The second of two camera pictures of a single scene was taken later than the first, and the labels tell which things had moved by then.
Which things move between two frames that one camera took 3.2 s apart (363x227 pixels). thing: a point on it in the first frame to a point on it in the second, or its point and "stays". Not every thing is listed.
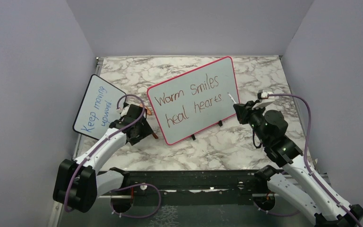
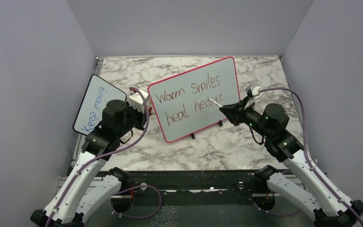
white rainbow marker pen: x=232 y=98 to x=217 y=103
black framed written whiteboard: x=98 y=108 stays
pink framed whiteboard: x=189 y=104 stays
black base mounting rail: x=186 y=187 stays
